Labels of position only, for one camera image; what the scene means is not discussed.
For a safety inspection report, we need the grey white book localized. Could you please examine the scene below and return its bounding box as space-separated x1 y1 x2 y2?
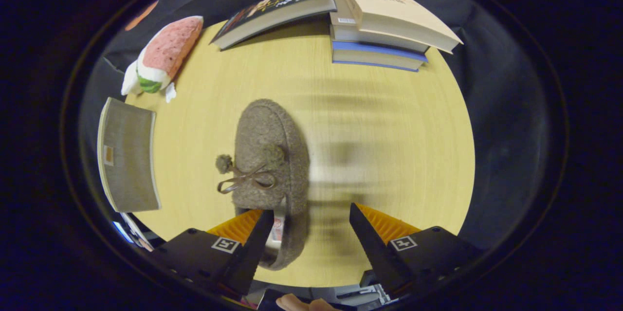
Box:
330 0 431 54

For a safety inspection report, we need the blue cover book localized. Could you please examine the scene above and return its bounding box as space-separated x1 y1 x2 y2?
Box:
331 26 429 73

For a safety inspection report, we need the white paper sheet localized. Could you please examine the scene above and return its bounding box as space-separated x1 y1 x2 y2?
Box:
122 213 154 252

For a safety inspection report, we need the beige cover book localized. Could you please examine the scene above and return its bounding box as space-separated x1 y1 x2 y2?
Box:
339 0 464 55

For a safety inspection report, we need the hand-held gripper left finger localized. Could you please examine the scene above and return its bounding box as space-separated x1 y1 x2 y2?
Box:
151 209 275 302

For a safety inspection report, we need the black cover book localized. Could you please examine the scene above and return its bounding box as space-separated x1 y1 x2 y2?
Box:
210 0 337 51

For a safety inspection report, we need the brown fuzzy shoe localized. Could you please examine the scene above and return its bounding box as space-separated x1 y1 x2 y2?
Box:
216 98 311 271

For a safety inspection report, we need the beige fabric storage box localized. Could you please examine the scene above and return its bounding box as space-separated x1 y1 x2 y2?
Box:
96 97 162 213

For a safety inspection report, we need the white plush toy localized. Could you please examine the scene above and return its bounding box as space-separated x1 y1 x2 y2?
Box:
121 60 142 96

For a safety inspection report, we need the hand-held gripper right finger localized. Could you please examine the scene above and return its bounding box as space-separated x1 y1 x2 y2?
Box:
348 202 487 299

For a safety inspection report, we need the blue printed packet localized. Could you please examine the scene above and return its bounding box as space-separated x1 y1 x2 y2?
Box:
113 221 134 244

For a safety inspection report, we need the watermelon slice plush toy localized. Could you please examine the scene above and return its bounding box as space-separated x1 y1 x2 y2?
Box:
135 16 204 103

